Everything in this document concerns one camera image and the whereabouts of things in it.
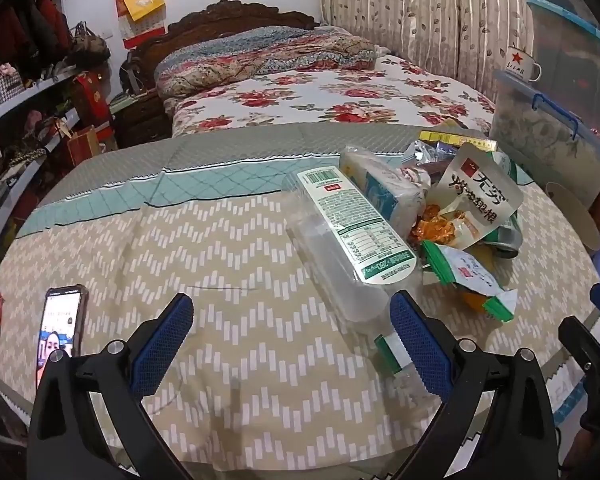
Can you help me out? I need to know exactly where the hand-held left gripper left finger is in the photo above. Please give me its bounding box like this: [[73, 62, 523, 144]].
[[27, 292, 196, 480]]

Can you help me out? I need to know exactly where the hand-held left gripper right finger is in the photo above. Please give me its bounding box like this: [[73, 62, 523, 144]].
[[389, 290, 563, 480]]

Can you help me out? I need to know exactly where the green and white snack wrapper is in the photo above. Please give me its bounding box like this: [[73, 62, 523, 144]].
[[420, 240, 518, 322]]

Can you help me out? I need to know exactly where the orange crinkled wrapper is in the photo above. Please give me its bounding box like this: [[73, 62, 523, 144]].
[[412, 204, 462, 247]]

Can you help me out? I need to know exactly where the clear plastic bottle green label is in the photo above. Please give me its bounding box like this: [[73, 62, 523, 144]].
[[282, 167, 426, 391]]

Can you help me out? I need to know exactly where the clear plastic bag blue print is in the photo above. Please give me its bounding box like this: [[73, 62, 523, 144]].
[[340, 145, 433, 226]]

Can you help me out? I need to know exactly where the beige snack pouch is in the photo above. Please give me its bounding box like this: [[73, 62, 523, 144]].
[[425, 142, 525, 251]]

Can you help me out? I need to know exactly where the silver foil wrapper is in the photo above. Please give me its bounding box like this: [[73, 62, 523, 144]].
[[402, 139, 458, 173]]

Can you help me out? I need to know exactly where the yellow cardboard box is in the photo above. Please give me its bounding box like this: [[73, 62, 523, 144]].
[[419, 129, 498, 153]]

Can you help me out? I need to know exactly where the smartphone in brown case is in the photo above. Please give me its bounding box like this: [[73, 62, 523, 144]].
[[35, 285, 90, 391]]

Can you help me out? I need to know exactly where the bed with patterned bedding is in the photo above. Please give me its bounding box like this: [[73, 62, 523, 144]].
[[0, 122, 600, 480]]

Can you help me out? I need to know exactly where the clear storage box blue latch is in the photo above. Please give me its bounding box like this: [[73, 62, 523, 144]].
[[490, 67, 600, 211]]

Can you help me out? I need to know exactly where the dark wooden nightstand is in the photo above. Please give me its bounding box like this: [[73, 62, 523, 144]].
[[111, 91, 173, 148]]

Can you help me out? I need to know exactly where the white enamel mug red star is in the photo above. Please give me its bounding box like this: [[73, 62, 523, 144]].
[[502, 46, 542, 82]]

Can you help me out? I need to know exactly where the floral bedsheet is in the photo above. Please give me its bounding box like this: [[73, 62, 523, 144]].
[[162, 55, 496, 138]]

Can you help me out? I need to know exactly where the red gift bag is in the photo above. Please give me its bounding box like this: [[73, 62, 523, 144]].
[[72, 71, 113, 126]]

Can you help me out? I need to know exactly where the clear storage box teal lid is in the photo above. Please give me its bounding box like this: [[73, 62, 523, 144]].
[[525, 0, 600, 88]]

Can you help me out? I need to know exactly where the folded floral quilt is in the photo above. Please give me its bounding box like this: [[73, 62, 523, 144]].
[[154, 25, 381, 98]]

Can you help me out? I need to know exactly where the brown handbag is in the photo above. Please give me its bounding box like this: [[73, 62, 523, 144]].
[[69, 21, 112, 68]]

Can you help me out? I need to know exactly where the leaf print curtain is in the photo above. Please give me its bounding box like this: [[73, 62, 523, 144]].
[[317, 0, 536, 96]]

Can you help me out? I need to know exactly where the carved wooden headboard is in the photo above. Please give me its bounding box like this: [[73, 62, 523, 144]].
[[120, 0, 321, 96]]

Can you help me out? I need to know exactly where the pile of clothes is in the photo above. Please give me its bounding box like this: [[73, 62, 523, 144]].
[[0, 0, 73, 73]]

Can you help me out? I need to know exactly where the brown gift bag with handles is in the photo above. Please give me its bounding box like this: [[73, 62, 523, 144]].
[[55, 117, 106, 168]]

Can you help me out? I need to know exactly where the grey wall shelf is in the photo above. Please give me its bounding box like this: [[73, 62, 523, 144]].
[[0, 0, 111, 261]]

